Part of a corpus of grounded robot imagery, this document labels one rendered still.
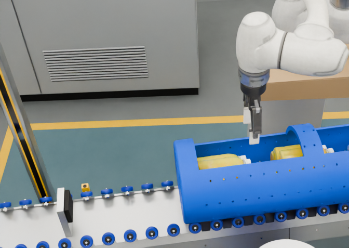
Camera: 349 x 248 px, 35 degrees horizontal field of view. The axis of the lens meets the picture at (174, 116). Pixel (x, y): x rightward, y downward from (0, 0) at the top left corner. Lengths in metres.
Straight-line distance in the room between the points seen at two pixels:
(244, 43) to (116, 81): 2.28
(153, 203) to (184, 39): 1.60
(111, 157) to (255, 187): 1.80
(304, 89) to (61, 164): 1.76
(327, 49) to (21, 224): 1.25
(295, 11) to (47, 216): 1.21
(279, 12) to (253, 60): 0.75
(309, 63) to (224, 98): 2.33
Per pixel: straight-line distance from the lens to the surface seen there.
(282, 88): 2.25
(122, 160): 3.42
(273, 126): 2.50
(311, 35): 1.47
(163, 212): 2.02
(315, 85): 2.27
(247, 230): 1.97
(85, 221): 2.04
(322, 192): 1.85
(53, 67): 3.66
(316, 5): 1.55
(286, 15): 2.20
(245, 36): 1.46
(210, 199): 1.76
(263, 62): 1.48
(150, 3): 3.29
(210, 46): 4.19
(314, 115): 2.48
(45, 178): 2.32
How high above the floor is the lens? 2.57
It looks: 45 degrees down
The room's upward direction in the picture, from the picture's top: 5 degrees counter-clockwise
